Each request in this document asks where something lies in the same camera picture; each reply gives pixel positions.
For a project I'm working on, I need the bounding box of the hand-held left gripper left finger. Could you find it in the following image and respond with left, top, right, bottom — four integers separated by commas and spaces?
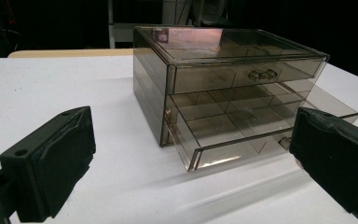
0, 105, 97, 223

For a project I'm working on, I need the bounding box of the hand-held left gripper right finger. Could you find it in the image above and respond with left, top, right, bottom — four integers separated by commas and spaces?
289, 106, 358, 222

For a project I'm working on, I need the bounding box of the smoky transparent drawer organizer box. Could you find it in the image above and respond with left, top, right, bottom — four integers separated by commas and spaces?
132, 25, 331, 147

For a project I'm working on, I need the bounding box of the smoky transparent closed drawer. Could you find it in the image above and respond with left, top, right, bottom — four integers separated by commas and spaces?
167, 57, 328, 95

